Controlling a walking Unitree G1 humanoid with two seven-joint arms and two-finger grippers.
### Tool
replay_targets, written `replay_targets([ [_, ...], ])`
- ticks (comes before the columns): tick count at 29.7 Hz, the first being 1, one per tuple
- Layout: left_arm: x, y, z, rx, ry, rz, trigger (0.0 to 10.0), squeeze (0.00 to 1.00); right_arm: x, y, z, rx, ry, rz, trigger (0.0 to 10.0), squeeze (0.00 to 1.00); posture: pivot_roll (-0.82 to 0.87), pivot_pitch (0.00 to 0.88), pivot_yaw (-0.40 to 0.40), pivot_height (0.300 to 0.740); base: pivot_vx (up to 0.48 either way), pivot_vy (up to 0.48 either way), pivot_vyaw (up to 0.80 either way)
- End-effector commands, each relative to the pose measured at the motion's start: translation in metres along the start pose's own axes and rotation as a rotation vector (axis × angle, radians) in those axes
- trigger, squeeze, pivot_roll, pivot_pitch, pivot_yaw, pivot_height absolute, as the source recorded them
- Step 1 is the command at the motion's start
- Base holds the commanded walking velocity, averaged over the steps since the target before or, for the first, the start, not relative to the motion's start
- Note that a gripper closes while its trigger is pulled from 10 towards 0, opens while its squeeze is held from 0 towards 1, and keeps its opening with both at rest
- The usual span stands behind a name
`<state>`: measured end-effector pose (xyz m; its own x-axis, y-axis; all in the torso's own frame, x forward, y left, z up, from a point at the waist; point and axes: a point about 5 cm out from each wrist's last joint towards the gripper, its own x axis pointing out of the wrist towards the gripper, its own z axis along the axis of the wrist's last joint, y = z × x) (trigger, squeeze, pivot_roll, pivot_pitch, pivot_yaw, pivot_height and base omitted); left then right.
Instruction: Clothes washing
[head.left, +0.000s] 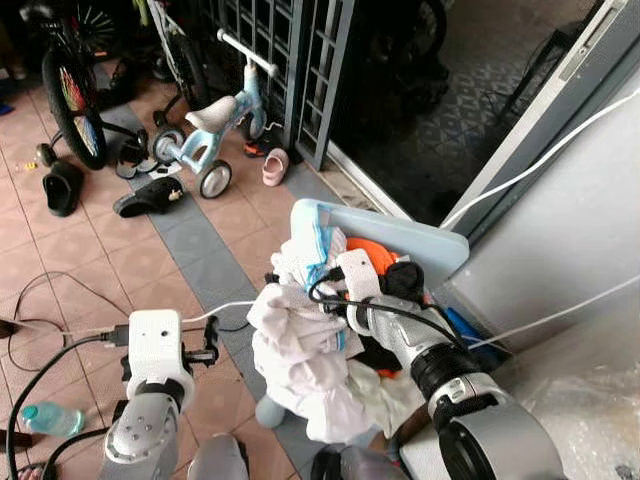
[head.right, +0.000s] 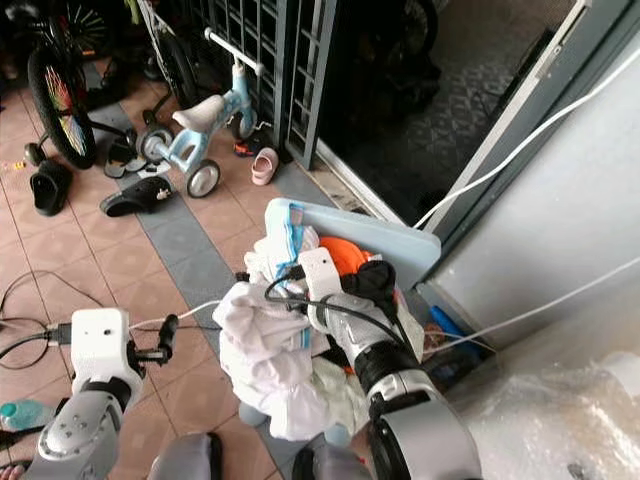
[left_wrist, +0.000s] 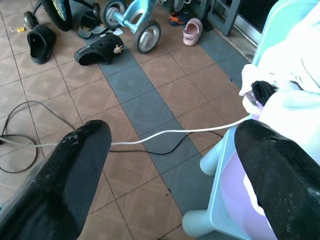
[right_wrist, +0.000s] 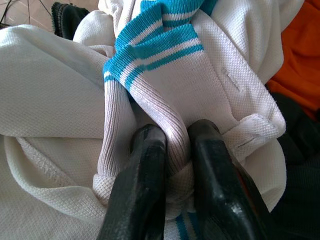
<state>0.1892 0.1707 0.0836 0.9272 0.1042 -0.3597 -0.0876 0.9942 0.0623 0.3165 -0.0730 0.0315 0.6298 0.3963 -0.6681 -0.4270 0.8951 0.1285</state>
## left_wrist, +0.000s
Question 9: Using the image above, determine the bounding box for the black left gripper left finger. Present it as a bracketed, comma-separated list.
[0, 119, 112, 240]

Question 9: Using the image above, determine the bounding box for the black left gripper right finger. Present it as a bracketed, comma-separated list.
[235, 119, 320, 240]

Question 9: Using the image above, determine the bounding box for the lavender cloth garment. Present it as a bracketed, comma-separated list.
[223, 99, 279, 240]

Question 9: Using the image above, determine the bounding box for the light blue plastic chair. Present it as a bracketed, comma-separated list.
[182, 0, 320, 240]

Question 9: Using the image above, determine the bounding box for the black sock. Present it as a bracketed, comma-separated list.
[250, 80, 279, 107]

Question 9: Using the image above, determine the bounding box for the white cloth garment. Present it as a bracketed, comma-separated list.
[238, 0, 320, 166]

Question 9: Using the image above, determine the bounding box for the black clog with charm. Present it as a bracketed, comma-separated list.
[73, 33, 124, 67]

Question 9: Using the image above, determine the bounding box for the plain black clog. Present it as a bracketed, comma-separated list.
[26, 24, 57, 65]

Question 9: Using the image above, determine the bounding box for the dark grey slide sandal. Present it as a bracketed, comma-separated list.
[77, 24, 111, 40]

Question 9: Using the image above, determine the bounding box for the black slide sandal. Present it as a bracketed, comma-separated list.
[79, 10, 101, 28]

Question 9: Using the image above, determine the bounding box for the small black training wheel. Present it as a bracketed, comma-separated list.
[23, 11, 40, 29]

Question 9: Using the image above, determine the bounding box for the large black bicycle wheel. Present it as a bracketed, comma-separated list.
[39, 0, 73, 33]

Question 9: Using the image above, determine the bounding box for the pink kids clog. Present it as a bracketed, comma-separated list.
[182, 17, 204, 47]

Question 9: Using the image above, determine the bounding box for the light blue kids tricycle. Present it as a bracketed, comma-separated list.
[102, 0, 162, 55]

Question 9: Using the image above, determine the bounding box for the orange and blue sandal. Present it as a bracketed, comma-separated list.
[168, 12, 191, 27]

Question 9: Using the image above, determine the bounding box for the black cable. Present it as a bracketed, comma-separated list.
[0, 100, 223, 174]

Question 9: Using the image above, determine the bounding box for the white cable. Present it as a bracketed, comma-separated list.
[0, 112, 254, 149]

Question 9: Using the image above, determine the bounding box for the grey metal door frame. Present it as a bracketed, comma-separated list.
[199, 0, 263, 46]

